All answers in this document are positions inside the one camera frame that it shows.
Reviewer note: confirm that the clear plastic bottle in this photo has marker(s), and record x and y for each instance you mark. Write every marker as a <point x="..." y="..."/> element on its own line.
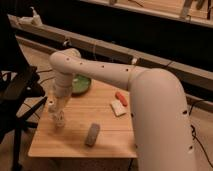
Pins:
<point x="56" y="114"/>

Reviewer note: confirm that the black chair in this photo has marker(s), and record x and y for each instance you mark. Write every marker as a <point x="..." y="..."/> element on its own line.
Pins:
<point x="18" y="81"/>

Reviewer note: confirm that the grey remote control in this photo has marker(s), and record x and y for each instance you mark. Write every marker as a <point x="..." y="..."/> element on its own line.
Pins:
<point x="92" y="135"/>

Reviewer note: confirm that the white spray bottle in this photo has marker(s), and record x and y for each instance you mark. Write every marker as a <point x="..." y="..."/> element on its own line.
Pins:
<point x="36" y="17"/>

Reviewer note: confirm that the green bowl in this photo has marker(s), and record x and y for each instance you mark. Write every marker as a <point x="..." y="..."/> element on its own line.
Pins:
<point x="81" y="84"/>

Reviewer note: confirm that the white sponge block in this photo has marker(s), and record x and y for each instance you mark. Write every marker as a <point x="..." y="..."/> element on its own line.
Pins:
<point x="117" y="108"/>

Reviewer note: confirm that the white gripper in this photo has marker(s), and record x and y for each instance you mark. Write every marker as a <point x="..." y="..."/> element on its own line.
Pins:
<point x="62" y="88"/>

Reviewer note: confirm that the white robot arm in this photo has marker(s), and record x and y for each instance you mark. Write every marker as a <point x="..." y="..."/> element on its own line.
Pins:
<point x="158" y="107"/>

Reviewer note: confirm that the wooden table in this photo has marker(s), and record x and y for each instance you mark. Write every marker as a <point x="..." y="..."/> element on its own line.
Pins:
<point x="115" y="139"/>

